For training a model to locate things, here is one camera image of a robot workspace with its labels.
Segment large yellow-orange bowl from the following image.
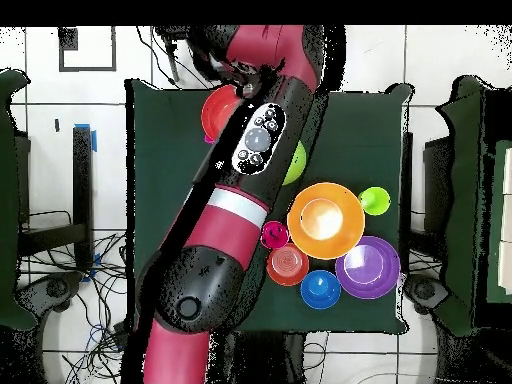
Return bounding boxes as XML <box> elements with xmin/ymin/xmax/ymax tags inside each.
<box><xmin>286</xmin><ymin>182</ymin><xmax>366</xmax><ymax>261</ymax></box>

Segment wide orange-red bowl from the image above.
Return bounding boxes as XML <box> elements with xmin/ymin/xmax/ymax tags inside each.
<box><xmin>200</xmin><ymin>84</ymin><xmax>244</xmax><ymax>144</ymax></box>

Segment black metal stand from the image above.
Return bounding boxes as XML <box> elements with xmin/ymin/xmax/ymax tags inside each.
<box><xmin>153</xmin><ymin>25</ymin><xmax>193</xmax><ymax>83</ymax></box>

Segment small orange-red bowl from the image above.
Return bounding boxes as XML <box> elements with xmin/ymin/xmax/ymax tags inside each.
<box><xmin>265</xmin><ymin>242</ymin><xmax>310</xmax><ymax>288</ymax></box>

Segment tangle of floor cables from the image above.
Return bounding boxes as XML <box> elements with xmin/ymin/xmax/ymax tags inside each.
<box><xmin>19</xmin><ymin>209</ymin><xmax>135</xmax><ymax>384</ymax></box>

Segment purple bowl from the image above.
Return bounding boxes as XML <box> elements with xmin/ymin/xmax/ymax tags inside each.
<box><xmin>334</xmin><ymin>235</ymin><xmax>401</xmax><ymax>300</ymax></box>

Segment green cloth side table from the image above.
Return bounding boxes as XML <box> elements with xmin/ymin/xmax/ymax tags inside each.
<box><xmin>0</xmin><ymin>68</ymin><xmax>39</xmax><ymax>332</ymax></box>
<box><xmin>435</xmin><ymin>74</ymin><xmax>512</xmax><ymax>338</ymax></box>

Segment dark green tablecloth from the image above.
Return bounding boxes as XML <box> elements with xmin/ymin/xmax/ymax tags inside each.
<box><xmin>124</xmin><ymin>78</ymin><xmax>413</xmax><ymax>336</ymax></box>

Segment white boxes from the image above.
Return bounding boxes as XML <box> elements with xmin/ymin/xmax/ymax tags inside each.
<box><xmin>497</xmin><ymin>147</ymin><xmax>512</xmax><ymax>295</ymax></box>

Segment green bowl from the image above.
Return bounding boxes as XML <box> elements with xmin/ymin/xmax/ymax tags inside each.
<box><xmin>280</xmin><ymin>140</ymin><xmax>308</xmax><ymax>187</ymax></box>

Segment blue tape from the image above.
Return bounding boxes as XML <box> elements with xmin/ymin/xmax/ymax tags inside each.
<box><xmin>73</xmin><ymin>122</ymin><xmax>98</xmax><ymax>153</ymax></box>

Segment black square floor frame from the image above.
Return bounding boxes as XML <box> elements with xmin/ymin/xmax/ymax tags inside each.
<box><xmin>57</xmin><ymin>26</ymin><xmax>118</xmax><ymax>73</ymax></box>

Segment blue bowl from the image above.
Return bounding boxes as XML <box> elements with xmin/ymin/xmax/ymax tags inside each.
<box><xmin>299</xmin><ymin>269</ymin><xmax>342</xmax><ymax>311</ymax></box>

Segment lime yellow cup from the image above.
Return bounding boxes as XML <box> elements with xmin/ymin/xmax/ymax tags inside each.
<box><xmin>357</xmin><ymin>186</ymin><xmax>392</xmax><ymax>217</ymax></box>

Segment magenta red cup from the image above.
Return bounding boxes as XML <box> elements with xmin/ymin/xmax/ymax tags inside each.
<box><xmin>260</xmin><ymin>220</ymin><xmax>291</xmax><ymax>250</ymax></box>

